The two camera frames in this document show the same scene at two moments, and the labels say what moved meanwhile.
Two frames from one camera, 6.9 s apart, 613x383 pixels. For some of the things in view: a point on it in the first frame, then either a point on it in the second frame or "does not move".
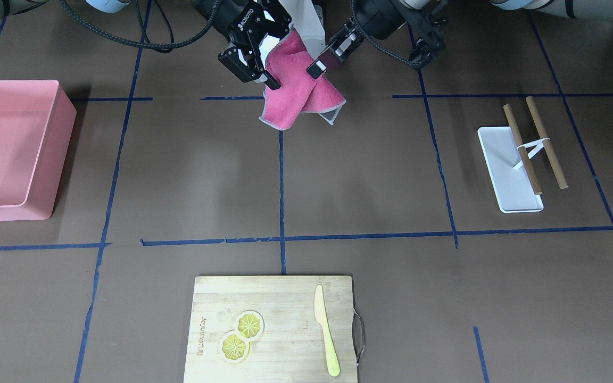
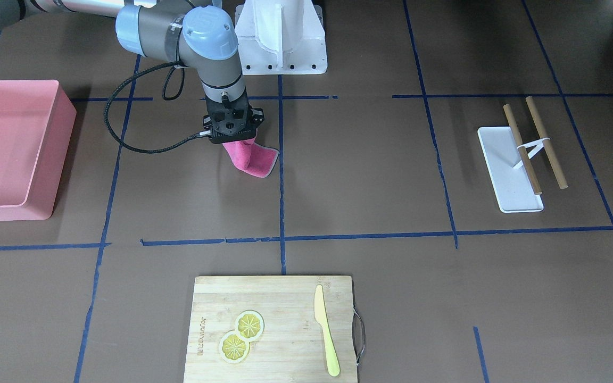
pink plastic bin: (18, 133) does not move
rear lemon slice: (249, 325) does not move
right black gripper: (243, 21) -> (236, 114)
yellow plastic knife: (321, 317) does not move
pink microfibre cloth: (288, 61) -> (256, 159)
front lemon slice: (233, 348) does not move
